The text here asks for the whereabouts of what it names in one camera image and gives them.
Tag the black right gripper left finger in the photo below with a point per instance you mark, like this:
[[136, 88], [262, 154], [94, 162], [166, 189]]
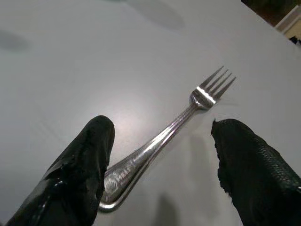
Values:
[[77, 179]]

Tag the silver metal fork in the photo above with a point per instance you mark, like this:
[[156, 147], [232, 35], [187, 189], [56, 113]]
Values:
[[164, 134]]

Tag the light wooden furniture frame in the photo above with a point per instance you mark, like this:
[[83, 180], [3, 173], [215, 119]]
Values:
[[291, 21]]

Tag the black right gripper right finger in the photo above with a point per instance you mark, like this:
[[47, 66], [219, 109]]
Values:
[[258, 179]]

